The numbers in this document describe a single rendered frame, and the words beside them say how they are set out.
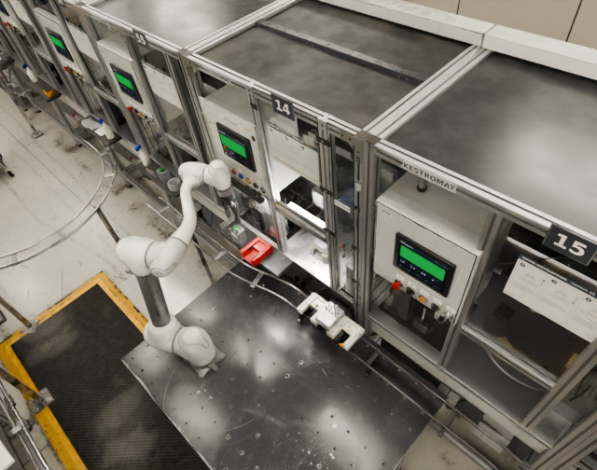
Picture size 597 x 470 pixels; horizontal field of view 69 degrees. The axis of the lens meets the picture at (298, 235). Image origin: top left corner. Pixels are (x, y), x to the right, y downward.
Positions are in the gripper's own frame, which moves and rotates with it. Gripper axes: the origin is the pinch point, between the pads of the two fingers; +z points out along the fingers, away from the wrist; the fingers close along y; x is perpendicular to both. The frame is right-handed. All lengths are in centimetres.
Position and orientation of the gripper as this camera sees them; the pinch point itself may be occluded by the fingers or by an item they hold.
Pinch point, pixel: (232, 216)
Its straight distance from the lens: 261.8
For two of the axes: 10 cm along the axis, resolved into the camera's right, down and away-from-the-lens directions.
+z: 1.0, 6.4, 7.6
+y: -7.2, -4.9, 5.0
